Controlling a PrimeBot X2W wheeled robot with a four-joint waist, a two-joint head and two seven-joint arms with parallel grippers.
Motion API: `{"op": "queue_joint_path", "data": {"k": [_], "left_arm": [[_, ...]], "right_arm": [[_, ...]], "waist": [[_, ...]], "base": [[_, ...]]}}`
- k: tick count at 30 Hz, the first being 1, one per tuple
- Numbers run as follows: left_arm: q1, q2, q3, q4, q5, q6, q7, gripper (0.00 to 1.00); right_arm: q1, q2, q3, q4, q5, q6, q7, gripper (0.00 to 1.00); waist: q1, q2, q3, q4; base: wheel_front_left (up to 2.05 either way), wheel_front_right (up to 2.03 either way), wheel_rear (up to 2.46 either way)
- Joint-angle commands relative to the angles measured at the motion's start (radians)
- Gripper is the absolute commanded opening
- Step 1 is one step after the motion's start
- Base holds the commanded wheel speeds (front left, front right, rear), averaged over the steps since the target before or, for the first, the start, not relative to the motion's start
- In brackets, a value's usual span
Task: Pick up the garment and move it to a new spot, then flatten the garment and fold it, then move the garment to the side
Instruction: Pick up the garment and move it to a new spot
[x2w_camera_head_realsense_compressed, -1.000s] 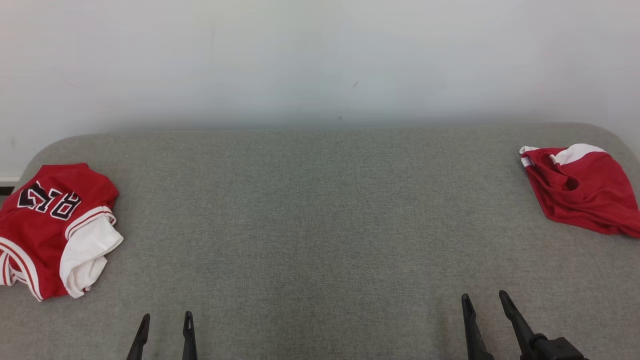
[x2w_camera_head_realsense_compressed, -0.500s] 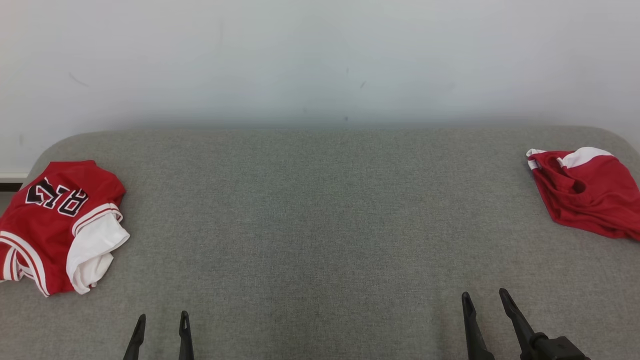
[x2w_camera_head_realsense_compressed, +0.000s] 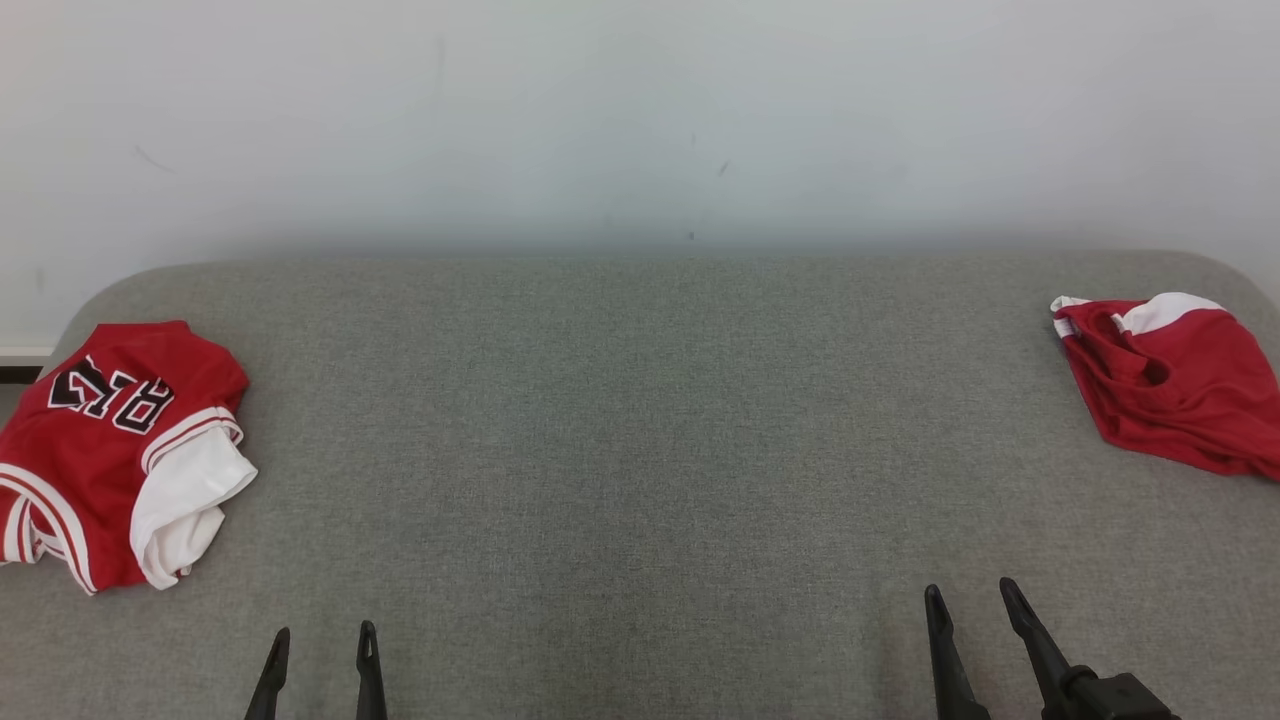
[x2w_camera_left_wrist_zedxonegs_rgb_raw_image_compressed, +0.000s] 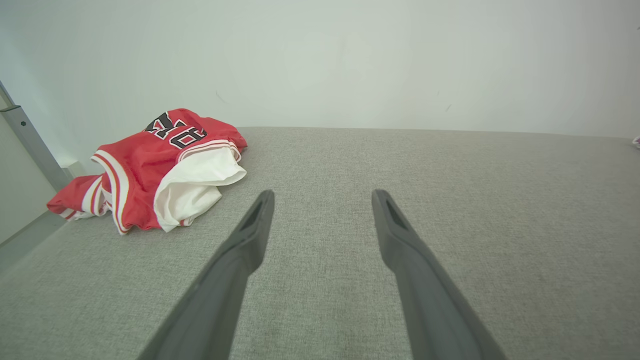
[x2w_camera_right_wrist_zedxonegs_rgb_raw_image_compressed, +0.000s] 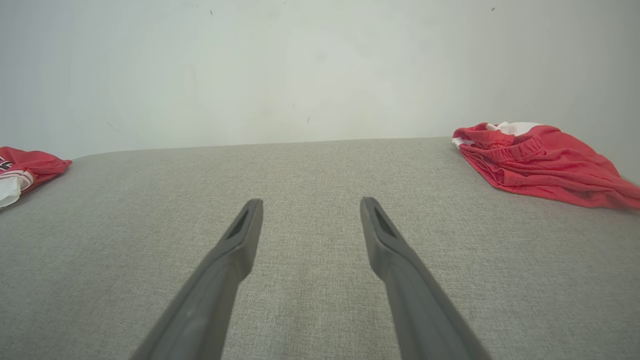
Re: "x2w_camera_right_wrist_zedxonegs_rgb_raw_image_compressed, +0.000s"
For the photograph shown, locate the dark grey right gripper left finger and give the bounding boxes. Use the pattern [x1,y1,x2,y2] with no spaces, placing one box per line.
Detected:
[130,198,264,360]

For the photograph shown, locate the red Bulls basketball jersey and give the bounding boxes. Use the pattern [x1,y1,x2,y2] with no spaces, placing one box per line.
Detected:
[0,146,73,210]

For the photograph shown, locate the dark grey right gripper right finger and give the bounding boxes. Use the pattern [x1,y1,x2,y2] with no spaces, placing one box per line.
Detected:
[360,196,494,360]

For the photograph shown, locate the red shorts with white trim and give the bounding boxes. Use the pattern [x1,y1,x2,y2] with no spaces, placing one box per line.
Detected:
[452,121,640,211]

